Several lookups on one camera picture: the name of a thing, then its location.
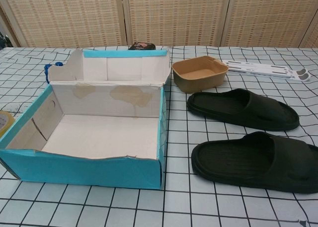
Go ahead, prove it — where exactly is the black rubber slipper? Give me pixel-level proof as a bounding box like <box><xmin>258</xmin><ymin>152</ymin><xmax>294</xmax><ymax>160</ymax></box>
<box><xmin>186</xmin><ymin>88</ymin><xmax>301</xmax><ymax>132</ymax></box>
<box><xmin>191</xmin><ymin>131</ymin><xmax>318</xmax><ymax>194</ymax></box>

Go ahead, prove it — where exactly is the blue cardboard shoe box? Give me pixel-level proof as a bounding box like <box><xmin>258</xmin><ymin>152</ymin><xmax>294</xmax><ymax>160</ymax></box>
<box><xmin>0</xmin><ymin>47</ymin><xmax>172</xmax><ymax>191</ymax></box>

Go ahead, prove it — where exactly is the brown paper tray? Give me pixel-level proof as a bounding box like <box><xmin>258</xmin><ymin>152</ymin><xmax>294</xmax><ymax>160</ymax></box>
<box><xmin>171</xmin><ymin>55</ymin><xmax>229</xmax><ymax>94</ymax></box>

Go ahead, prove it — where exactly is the black snack packet pink print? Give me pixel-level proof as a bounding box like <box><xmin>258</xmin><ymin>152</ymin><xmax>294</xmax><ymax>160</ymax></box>
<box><xmin>128</xmin><ymin>41</ymin><xmax>157</xmax><ymax>51</ymax></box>

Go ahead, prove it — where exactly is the woven bamboo folding screen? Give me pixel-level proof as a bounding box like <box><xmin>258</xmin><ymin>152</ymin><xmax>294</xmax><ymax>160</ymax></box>
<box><xmin>0</xmin><ymin>0</ymin><xmax>318</xmax><ymax>49</ymax></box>

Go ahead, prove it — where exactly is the white folding stand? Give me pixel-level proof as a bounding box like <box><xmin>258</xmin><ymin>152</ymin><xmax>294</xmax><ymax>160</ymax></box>
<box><xmin>221</xmin><ymin>59</ymin><xmax>312</xmax><ymax>83</ymax></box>

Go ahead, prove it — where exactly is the blue toy brick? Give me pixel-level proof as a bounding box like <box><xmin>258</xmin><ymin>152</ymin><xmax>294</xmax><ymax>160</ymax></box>
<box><xmin>44</xmin><ymin>61</ymin><xmax>64</xmax><ymax>84</ymax></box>

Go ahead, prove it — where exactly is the blue checkered tablecloth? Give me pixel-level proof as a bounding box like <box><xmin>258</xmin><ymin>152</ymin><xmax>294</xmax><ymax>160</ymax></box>
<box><xmin>0</xmin><ymin>46</ymin><xmax>318</xmax><ymax>227</ymax></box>

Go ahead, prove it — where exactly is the yellowish tape roll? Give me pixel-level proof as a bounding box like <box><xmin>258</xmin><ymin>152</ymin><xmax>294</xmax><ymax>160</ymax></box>
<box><xmin>0</xmin><ymin>110</ymin><xmax>16</xmax><ymax>139</ymax></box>

